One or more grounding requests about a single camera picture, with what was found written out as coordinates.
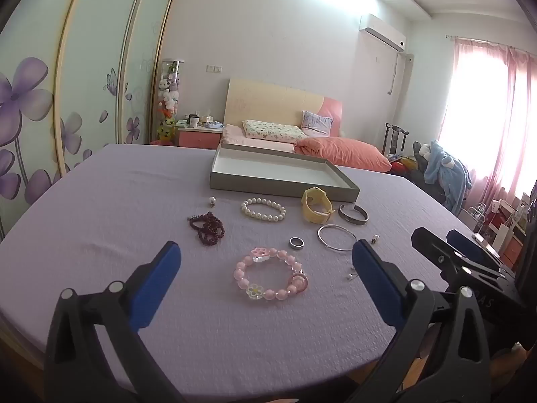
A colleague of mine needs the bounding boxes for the dark wooden chair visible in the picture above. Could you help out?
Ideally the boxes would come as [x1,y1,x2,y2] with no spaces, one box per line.
[383,123,408,156]

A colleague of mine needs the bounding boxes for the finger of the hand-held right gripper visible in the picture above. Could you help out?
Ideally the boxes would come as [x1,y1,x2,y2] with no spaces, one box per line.
[410,227,510,286]
[446,229,504,271]

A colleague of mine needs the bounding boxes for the white air conditioner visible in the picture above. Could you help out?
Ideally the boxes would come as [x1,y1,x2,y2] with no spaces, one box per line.
[359,13,407,53]

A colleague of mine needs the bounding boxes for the yellow watch band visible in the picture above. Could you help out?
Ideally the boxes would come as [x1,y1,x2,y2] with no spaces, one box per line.
[301,187,334,224]

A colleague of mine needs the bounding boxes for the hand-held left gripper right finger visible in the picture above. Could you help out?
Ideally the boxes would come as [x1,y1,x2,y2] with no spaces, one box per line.
[344,238,492,403]

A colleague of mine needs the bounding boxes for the colourful clothes pile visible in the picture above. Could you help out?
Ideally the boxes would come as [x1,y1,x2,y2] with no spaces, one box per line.
[388,154,420,173]

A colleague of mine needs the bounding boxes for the pink and white nightstand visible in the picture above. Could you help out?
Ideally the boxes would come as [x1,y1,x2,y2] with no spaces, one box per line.
[178,127,223,148]

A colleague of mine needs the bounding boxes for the lilac printed pillow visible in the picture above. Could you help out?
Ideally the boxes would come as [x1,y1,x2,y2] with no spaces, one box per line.
[301,110,335,135]

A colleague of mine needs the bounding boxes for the white pearl bracelet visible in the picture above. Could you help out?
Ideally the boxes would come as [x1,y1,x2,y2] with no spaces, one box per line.
[240,197,287,222]

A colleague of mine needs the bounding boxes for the dark metal cuff bangle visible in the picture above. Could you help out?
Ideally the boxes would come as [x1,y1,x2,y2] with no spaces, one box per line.
[338,203,370,224]

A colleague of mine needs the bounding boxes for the grey cardboard tray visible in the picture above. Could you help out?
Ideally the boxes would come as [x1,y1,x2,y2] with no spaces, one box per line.
[210,143,360,203]

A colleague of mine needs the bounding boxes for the dark red bead bracelet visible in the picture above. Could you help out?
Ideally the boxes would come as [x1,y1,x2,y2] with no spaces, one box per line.
[187,212,224,246]

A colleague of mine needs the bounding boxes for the thin silver bangle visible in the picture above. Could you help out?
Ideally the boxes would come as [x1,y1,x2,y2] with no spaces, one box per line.
[318,224,357,253]

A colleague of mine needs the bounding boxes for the floral sliding door wardrobe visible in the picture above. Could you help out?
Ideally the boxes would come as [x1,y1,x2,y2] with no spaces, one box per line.
[0,0,181,236]

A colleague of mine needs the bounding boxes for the pink bead bracelet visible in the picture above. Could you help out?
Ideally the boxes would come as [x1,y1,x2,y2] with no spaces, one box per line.
[233,247,310,302]

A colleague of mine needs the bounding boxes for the light blue garment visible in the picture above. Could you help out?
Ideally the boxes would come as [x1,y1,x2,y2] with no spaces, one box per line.
[424,139,473,215]

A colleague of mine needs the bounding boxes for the beige and pink headboard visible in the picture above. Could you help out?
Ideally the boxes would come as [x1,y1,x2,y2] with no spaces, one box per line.
[224,78,344,137]

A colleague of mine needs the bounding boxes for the clear tube of plush toys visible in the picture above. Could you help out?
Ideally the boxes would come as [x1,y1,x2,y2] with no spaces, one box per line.
[156,59,185,145]

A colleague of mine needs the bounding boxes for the bed with pink sheet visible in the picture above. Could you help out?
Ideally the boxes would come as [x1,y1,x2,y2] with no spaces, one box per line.
[221,125,303,154]

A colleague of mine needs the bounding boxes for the pink curtain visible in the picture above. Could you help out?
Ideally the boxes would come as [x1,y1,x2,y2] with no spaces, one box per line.
[440,38,537,215]

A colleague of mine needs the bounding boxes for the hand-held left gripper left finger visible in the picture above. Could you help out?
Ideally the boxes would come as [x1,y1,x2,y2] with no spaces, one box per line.
[44,240,185,403]

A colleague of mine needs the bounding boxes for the folded orange quilt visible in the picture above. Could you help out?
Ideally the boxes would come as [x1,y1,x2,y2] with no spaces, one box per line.
[294,136,393,173]

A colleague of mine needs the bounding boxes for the patterned white pillow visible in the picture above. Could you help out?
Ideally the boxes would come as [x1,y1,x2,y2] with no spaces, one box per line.
[242,120,309,142]

